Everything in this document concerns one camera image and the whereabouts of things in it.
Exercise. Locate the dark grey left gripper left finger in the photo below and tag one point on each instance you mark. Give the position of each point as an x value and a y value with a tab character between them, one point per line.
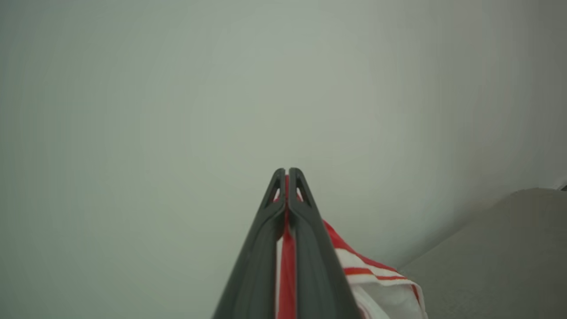
252	274

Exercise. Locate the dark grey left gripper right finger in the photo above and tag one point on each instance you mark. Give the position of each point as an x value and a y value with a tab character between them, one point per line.
316	274

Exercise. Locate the red basketball jersey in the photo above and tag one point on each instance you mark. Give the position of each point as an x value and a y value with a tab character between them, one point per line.
381	294

